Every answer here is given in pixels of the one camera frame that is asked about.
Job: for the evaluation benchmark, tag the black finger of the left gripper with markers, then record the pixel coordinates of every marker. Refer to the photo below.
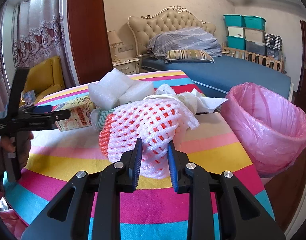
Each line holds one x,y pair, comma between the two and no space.
38,123
35,109

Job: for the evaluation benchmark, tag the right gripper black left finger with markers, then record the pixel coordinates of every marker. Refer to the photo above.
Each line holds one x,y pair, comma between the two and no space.
88,206

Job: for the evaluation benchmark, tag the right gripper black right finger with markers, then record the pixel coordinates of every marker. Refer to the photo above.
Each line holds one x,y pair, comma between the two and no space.
240,214

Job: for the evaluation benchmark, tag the beige printed cardboard box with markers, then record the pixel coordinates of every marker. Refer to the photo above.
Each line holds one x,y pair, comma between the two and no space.
80,109

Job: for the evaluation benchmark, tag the white paper towel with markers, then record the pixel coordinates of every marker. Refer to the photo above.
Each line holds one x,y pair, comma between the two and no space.
194,100

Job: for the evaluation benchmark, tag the white and red foam fruit net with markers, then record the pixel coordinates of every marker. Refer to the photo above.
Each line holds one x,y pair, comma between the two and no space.
156,122

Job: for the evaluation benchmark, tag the pink lined trash bin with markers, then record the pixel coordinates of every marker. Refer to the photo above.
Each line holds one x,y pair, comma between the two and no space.
271,129

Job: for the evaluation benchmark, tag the person's left hand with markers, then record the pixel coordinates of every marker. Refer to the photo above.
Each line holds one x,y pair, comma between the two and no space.
18,149

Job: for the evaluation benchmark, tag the yellow leather armchair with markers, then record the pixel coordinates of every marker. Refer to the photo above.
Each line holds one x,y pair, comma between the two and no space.
44,79

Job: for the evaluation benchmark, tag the green white patterned cloth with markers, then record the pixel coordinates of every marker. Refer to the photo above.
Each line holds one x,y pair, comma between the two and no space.
101,119

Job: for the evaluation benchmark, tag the lace curtain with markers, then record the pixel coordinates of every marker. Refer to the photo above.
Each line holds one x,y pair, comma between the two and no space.
31,31

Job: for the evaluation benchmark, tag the beige table lamp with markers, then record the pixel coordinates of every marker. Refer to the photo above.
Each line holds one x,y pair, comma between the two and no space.
114,42

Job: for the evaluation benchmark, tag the cream bedside table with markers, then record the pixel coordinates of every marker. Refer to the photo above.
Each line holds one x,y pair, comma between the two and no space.
128,66

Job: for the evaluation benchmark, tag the beige tufted headboard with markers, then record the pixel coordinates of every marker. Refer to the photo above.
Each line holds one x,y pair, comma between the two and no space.
171,18

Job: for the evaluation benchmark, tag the bed with blue sheet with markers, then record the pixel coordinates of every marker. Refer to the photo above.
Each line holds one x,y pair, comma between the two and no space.
217,78

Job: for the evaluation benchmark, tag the striped pillow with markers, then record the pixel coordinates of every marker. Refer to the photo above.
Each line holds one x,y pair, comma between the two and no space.
188,55

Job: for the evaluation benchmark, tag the grey clear storage bin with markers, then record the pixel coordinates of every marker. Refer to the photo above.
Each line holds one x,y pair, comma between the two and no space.
255,47

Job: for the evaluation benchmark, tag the teal storage bin lower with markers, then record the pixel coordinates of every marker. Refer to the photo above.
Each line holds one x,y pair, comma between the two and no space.
236,42

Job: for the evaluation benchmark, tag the teal storage bin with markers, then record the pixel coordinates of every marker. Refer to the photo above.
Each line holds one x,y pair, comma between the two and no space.
255,22
234,20
236,42

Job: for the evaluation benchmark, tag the black white houndstooth bag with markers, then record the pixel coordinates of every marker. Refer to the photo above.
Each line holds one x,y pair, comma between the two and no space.
273,41

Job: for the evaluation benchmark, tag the grey striped duvet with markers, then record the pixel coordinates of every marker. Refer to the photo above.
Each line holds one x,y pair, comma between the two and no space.
186,38

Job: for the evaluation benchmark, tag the beige storage box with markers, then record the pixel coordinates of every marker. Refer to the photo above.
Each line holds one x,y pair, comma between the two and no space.
254,35

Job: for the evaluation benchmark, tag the white storage box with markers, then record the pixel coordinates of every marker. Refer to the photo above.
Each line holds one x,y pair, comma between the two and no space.
236,31

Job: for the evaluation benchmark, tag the teal storage bin top right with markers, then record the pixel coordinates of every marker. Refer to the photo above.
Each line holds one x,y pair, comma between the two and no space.
255,22

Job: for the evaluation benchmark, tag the teal storage bin top left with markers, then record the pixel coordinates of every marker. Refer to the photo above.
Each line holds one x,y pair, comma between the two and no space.
234,20

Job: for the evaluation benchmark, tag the red wooden door frame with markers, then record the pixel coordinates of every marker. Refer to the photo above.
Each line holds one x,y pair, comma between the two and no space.
88,39

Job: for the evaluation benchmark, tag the wooden crib rail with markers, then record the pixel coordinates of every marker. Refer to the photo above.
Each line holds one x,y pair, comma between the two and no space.
255,58

